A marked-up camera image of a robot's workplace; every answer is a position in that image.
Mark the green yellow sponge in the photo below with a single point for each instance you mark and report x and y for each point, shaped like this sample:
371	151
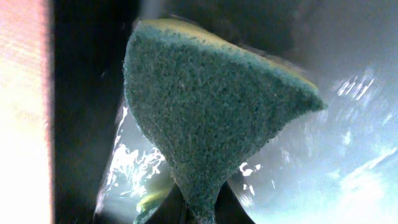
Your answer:
207	104

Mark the black rectangular water tray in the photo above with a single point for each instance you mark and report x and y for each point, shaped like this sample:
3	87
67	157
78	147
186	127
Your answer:
337	165

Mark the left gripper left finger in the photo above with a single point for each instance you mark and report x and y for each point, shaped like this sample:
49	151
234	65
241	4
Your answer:
173	209

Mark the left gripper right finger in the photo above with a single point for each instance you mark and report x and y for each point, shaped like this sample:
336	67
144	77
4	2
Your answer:
228	209

